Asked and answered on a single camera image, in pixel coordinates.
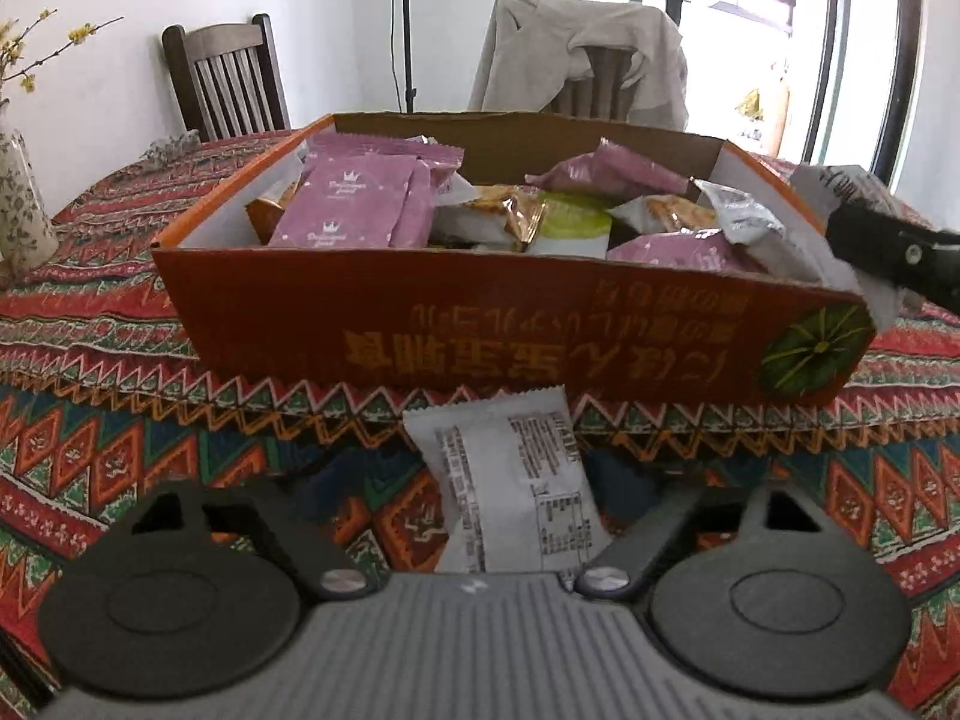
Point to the white printed snack packet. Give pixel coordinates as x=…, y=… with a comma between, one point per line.
x=495, y=465

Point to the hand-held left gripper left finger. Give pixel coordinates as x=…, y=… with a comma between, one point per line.
x=289, y=532

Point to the black tripod pole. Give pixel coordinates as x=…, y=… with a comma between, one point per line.
x=409, y=52

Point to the floral ceramic vase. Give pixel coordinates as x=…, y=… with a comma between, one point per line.
x=19, y=217

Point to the dark wooden chair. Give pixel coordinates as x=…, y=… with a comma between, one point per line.
x=217, y=34

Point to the orange cardboard box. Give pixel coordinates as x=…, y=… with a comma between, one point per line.
x=337, y=322

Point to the jacket-draped wooden chair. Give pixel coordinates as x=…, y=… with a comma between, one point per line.
x=600, y=82

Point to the orange cylinder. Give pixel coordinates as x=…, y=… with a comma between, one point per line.
x=780, y=120

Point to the silver white snack packet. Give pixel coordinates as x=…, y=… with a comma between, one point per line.
x=757, y=232

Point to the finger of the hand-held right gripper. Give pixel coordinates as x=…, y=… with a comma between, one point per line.
x=892, y=251

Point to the beige jacket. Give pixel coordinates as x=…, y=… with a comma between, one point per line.
x=540, y=37

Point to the heap of assorted snack packets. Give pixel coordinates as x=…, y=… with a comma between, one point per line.
x=360, y=195

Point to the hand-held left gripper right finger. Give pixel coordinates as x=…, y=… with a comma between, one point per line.
x=649, y=529

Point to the green snack packet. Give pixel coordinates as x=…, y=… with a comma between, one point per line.
x=574, y=229

